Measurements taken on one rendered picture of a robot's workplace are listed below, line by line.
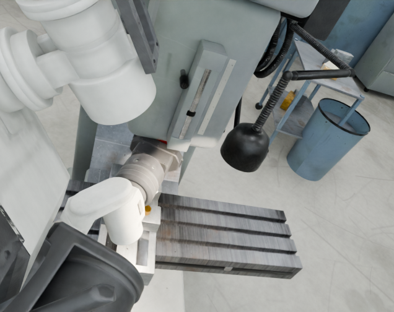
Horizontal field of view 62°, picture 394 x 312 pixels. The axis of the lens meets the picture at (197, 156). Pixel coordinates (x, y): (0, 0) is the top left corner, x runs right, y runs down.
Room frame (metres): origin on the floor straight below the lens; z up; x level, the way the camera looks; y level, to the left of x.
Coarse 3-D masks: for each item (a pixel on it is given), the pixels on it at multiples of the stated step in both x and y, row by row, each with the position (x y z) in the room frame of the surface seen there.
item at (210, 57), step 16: (208, 48) 0.49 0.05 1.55; (192, 64) 0.51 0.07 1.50; (208, 64) 0.48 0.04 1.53; (192, 80) 0.48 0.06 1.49; (208, 80) 0.49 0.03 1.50; (192, 96) 0.48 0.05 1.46; (208, 96) 0.49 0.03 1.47; (176, 112) 0.50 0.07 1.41; (192, 112) 0.48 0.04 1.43; (176, 128) 0.48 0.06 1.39; (192, 128) 0.49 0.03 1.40; (176, 144) 0.48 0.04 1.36
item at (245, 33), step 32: (160, 0) 0.49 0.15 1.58; (192, 0) 0.50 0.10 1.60; (224, 0) 0.52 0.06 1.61; (160, 32) 0.49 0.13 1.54; (192, 32) 0.51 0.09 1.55; (224, 32) 0.52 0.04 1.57; (256, 32) 0.54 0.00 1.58; (160, 64) 0.49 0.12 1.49; (224, 64) 0.53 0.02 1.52; (256, 64) 0.56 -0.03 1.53; (160, 96) 0.50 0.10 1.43; (224, 96) 0.54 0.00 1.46; (128, 128) 0.50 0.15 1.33; (160, 128) 0.51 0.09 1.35; (224, 128) 0.56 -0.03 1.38
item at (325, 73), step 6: (294, 72) 0.45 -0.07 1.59; (300, 72) 0.46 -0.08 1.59; (306, 72) 0.47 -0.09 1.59; (312, 72) 0.48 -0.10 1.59; (318, 72) 0.49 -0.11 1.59; (324, 72) 0.50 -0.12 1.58; (330, 72) 0.51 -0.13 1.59; (336, 72) 0.52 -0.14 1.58; (342, 72) 0.54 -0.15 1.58; (348, 72) 0.55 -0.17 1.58; (294, 78) 0.44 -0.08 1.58; (300, 78) 0.45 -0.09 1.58; (306, 78) 0.46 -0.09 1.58; (312, 78) 0.48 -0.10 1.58; (318, 78) 0.49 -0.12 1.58; (324, 78) 0.50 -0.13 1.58; (330, 78) 0.52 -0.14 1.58
